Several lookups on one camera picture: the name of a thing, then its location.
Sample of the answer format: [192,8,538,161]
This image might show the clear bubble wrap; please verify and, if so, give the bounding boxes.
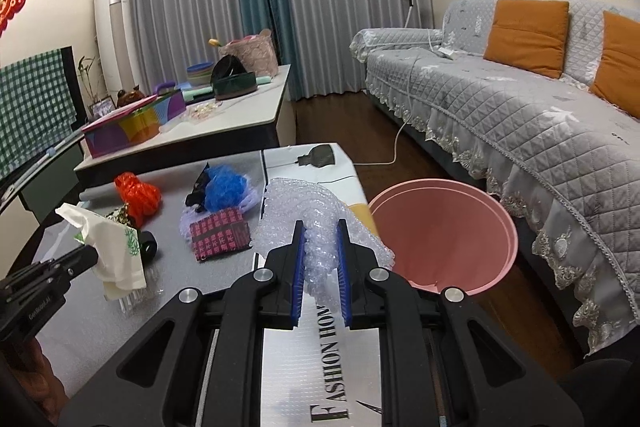
[252,178,395,312]

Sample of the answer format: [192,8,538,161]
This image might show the magenta patterned wrapper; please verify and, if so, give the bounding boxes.
[189,208,250,262]

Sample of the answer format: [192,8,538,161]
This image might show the blue plastic bag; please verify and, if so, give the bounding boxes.
[204,165,250,212]

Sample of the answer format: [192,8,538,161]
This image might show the green panda snack pouch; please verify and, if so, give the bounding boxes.
[55,202,146,300]

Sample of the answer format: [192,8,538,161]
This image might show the black snack wrapper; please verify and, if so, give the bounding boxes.
[186,164,210,213]

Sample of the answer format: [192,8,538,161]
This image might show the pink plastic trash bin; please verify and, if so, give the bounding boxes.
[369,179,518,296]

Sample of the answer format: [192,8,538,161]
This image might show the grey table mat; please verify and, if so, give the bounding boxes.
[38,152,265,395]

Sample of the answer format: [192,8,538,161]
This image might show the clear plastic straws packet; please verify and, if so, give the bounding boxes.
[103,265,164,315]

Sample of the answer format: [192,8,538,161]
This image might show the white printed tablecloth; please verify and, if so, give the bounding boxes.
[260,143,382,426]

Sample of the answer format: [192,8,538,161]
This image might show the white side table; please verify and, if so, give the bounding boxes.
[75,65,296,188]

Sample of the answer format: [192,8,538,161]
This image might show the dark green basket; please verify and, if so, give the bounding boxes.
[210,55,257,102]

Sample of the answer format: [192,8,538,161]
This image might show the pink lace basket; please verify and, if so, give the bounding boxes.
[220,28,279,77]

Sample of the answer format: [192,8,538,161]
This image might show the stacked coloured bowls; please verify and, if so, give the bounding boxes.
[186,62,214,86]

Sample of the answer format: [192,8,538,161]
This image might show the green checkered cloth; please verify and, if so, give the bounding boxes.
[1,49,76,178]

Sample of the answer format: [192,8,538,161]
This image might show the colourful gift box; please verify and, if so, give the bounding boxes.
[81,90,186,158]

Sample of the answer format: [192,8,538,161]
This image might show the grey quilted sofa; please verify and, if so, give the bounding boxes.
[350,0,639,354]

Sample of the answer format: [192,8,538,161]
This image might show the orange cushion near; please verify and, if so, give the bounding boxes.
[484,0,570,79]

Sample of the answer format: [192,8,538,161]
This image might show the orange cushion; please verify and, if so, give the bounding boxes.
[484,0,570,79]
[589,11,640,118]

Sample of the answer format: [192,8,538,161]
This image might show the white air conditioner tower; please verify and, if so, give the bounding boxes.
[94,0,143,100]

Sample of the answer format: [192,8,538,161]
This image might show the orange cushion far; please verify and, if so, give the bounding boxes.
[589,11,640,118]

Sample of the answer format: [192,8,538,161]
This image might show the white power cable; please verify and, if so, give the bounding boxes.
[352,26,452,168]

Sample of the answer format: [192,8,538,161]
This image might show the red wall decoration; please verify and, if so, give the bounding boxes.
[0,0,26,35]

